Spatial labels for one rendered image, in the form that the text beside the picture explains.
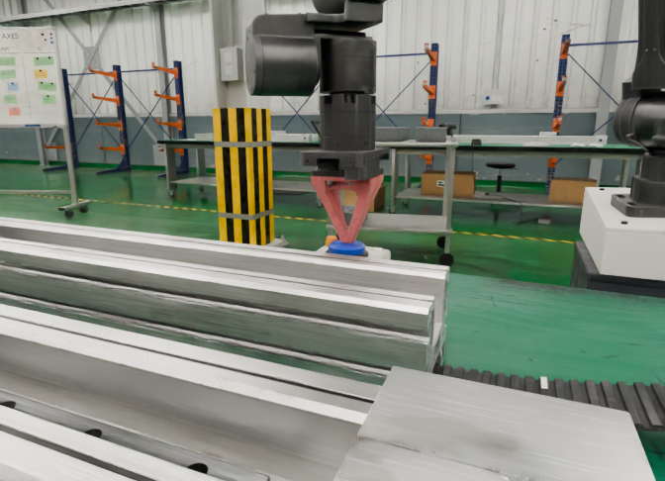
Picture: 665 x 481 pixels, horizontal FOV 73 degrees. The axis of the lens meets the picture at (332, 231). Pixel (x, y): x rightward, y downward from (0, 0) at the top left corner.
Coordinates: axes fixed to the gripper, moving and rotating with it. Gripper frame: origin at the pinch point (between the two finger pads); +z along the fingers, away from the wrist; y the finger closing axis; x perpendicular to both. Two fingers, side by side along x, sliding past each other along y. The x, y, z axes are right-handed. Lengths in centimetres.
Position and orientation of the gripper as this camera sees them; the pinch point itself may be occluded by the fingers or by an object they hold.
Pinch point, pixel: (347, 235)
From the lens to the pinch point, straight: 49.1
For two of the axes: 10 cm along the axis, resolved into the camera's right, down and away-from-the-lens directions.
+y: -3.8, 2.2, -9.0
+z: 0.1, 9.7, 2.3
